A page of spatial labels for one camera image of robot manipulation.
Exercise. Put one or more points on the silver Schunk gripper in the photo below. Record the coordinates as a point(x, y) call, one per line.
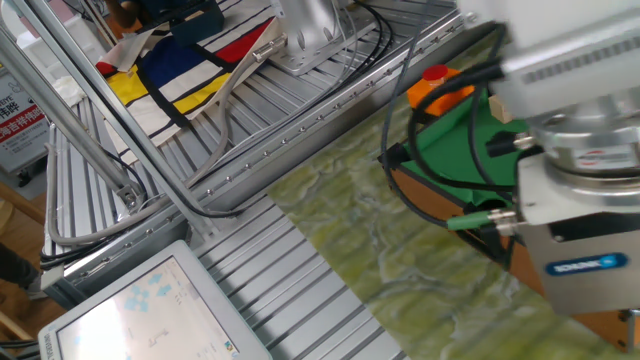
point(590, 240)

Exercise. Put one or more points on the mini green felt pool table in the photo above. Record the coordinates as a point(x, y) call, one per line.
point(450, 150)

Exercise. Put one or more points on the beige wooden cube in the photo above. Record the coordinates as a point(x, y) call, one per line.
point(500, 110)

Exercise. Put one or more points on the green marble slab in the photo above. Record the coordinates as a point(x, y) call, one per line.
point(380, 280)

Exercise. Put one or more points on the orange box red push button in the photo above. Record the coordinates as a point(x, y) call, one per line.
point(437, 90)

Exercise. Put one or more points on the silver robot mounting plate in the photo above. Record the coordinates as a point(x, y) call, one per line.
point(320, 60)

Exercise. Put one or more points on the dark teal box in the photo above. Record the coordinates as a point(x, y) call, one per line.
point(200, 25)

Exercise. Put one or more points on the white teach pendant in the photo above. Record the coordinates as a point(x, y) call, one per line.
point(150, 310)

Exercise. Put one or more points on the colour block cloth bag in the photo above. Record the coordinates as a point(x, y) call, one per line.
point(170, 85)

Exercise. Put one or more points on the person in dark clothes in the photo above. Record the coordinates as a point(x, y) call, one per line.
point(17, 267)

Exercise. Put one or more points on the white sign red text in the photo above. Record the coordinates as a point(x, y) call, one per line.
point(20, 125)

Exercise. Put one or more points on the grey aluminium rail beam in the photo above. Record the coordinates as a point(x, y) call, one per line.
point(270, 160)

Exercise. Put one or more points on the aluminium frame brace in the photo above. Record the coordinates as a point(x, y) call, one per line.
point(65, 120)

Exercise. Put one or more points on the aluminium frame post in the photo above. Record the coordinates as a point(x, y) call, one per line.
point(75, 67)

